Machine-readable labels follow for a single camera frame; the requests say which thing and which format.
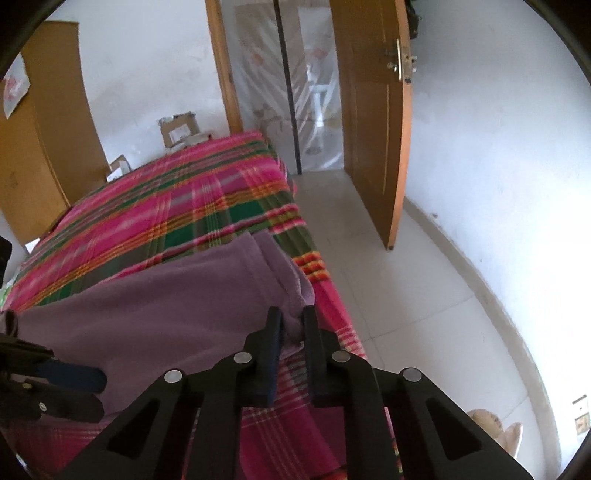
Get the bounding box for brown cardboard box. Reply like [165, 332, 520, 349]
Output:
[158, 112, 199, 149]

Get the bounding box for plaid pink green bedsheet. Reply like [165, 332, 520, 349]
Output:
[0, 129, 403, 480]

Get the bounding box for wooden wardrobe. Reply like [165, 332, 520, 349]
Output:
[1, 21, 108, 244]

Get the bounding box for white sack on floor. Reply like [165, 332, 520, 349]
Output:
[467, 409, 523, 459]

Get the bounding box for purple fleece pants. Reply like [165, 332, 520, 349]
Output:
[17, 231, 315, 415]

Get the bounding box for white carton box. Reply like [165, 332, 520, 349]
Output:
[106, 155, 131, 183]

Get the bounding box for wooden door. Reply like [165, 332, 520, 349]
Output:
[329, 0, 414, 250]

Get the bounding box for white plastic bag on wardrobe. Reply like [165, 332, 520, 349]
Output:
[3, 53, 30, 119]

